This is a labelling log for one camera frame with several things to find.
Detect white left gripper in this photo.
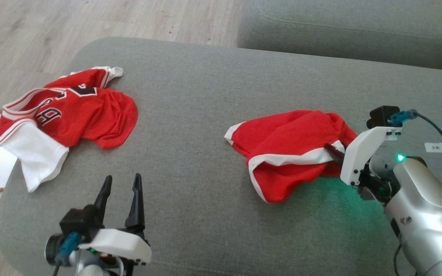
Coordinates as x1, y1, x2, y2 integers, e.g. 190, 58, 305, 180
78, 173, 153, 266

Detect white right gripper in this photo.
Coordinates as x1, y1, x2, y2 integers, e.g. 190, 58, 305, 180
324, 126, 403, 187

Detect red white-trimmed shorts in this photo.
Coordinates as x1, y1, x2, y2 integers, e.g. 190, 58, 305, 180
224, 110, 358, 203

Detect red numbered basketball jersey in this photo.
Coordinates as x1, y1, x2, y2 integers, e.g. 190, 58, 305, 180
0, 66, 139, 193

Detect grey sofa back cushion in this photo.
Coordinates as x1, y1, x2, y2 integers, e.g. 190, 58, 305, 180
237, 0, 442, 71

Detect grey sofa seat cushion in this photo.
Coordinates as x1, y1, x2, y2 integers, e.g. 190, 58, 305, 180
0, 36, 442, 276

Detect blue left camera plug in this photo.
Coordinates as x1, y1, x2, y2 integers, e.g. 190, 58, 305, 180
55, 232, 83, 266

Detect blue camera plug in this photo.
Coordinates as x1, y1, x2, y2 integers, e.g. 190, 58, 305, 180
389, 109, 418, 127
55, 232, 83, 266

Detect blue right camera plug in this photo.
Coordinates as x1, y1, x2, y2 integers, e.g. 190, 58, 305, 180
389, 109, 418, 127

